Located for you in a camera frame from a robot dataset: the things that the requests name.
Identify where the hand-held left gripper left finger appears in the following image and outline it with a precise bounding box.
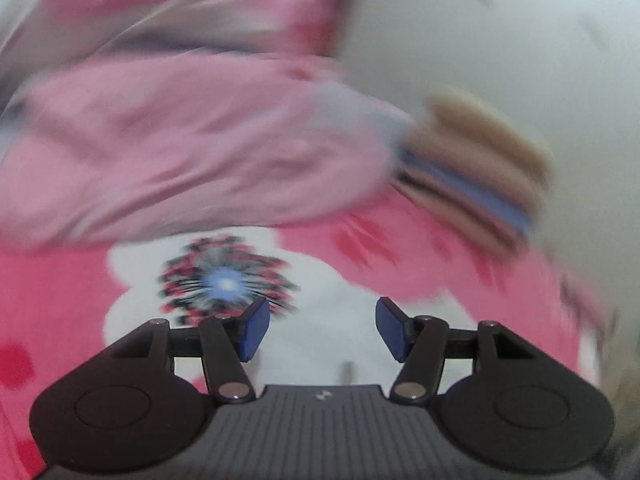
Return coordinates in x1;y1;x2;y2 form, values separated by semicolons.
107;296;272;404

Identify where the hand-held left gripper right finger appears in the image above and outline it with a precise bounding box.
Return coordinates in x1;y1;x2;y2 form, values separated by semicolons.
375;296;540;404

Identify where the white shirt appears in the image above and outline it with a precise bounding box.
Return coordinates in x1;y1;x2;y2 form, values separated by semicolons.
172;280;476;391

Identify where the stack of folded clothes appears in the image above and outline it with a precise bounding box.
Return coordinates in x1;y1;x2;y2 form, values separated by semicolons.
395;87;553;256

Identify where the pink floral blanket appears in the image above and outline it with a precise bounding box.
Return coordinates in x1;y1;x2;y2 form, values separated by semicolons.
0;195;606;480

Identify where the pink patchwork quilt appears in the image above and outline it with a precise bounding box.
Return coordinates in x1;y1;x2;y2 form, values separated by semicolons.
0;0;416;251

